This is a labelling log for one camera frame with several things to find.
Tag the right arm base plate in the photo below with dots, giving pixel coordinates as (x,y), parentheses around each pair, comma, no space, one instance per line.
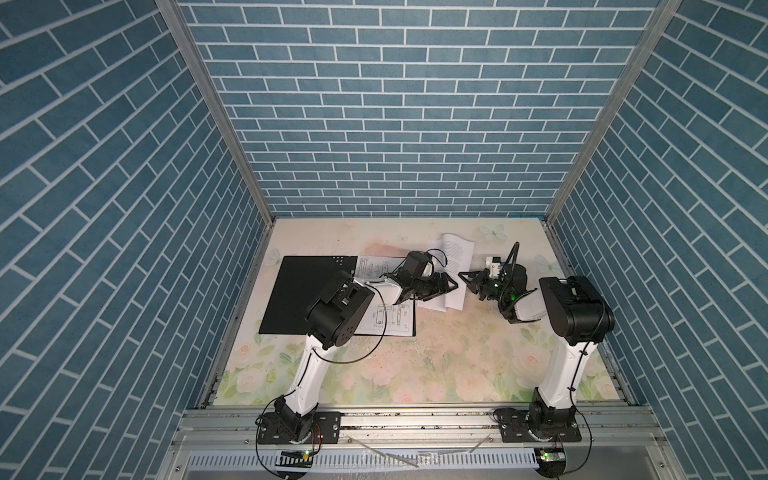
(540,426)

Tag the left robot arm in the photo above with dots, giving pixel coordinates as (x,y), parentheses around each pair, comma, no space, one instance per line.
(330,308)

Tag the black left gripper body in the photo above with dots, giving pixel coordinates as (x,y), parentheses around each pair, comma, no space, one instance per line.
(422,286)

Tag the aluminium corner post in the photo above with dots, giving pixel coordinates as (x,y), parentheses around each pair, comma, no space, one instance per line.
(172,15)
(651,35)

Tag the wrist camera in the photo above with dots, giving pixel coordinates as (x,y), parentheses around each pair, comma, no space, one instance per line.
(496,267)
(418,264)

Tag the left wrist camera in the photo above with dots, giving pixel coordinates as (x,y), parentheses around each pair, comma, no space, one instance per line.
(418,264)

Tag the red folder with black inside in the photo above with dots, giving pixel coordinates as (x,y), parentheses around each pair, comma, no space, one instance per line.
(298,284)

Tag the aluminium front rail frame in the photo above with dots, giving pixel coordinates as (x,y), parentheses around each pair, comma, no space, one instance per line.
(429,441)

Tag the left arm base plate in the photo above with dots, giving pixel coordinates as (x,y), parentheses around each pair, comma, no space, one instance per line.
(277,429)

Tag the aluminium right corner post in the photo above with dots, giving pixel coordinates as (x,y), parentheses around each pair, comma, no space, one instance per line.
(651,35)

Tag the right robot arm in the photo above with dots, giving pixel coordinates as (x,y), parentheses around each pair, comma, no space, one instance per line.
(579,316)

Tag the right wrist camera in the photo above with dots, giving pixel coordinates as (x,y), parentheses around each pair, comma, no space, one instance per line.
(496,267)

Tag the text paper sheet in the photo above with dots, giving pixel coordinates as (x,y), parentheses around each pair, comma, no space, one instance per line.
(456,253)

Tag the technical drawing paper sheet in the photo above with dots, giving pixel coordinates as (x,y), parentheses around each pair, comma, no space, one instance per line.
(383,316)

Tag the aluminium left corner post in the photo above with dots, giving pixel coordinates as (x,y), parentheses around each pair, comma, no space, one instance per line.
(172,15)

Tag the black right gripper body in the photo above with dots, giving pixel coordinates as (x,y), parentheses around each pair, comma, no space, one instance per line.
(502,296)

